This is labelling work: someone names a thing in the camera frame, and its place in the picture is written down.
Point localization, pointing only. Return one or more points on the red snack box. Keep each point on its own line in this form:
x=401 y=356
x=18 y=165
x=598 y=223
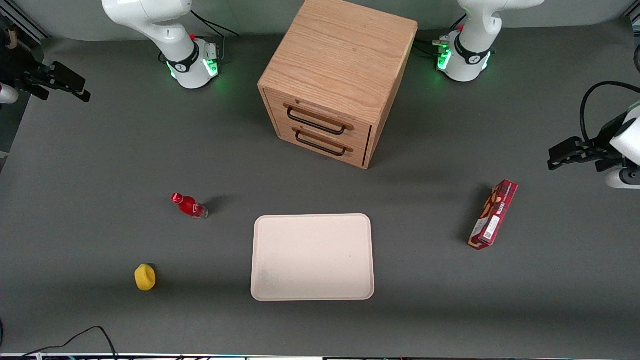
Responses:
x=492 y=215

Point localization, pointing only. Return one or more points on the beige plastic tray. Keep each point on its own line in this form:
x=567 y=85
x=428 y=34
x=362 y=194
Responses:
x=312 y=257

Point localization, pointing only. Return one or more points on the aluminium frame rail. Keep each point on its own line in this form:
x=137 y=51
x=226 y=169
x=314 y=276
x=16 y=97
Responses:
x=22 y=20

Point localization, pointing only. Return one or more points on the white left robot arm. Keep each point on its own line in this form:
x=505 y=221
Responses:
x=475 y=45

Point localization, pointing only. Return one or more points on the wooden drawer cabinet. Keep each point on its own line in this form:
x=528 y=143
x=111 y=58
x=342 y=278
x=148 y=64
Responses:
x=340 y=55

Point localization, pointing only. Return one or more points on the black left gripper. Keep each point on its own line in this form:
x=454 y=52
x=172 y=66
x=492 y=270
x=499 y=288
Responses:
x=598 y=149

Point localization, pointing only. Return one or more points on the yellow toy lemon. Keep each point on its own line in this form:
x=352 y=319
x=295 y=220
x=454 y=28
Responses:
x=145 y=278

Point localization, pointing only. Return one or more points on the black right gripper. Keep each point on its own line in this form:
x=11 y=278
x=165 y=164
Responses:
x=20 y=68

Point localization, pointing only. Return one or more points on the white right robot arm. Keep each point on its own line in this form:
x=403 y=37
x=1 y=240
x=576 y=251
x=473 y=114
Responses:
x=170 y=35

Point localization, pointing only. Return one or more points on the wooden drawer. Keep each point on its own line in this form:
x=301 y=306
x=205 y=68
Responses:
x=357 y=152
x=360 y=131

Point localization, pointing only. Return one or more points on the red plastic bottle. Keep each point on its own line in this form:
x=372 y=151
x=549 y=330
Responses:
x=190 y=206

